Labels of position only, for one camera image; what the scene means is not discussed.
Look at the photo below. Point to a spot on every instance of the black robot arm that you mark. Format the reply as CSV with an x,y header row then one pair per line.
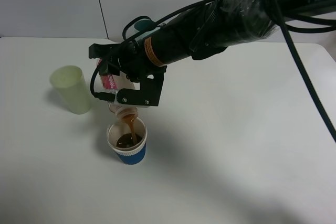
x,y
199,31

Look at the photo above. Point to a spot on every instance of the pale green plastic cup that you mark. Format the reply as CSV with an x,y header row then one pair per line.
x,y
69,82

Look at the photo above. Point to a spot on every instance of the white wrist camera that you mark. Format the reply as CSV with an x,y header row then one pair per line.
x,y
114,104

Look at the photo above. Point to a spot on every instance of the clear plastic drink bottle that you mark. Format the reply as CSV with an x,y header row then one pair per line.
x,y
113,84

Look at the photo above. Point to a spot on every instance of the teal plastic cup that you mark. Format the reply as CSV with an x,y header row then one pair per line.
x,y
141,25

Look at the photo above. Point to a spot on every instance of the clear cup with blue sleeve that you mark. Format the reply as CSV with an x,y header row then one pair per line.
x,y
119,138

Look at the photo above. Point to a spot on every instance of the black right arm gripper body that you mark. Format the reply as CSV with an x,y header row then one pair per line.
x,y
137,67

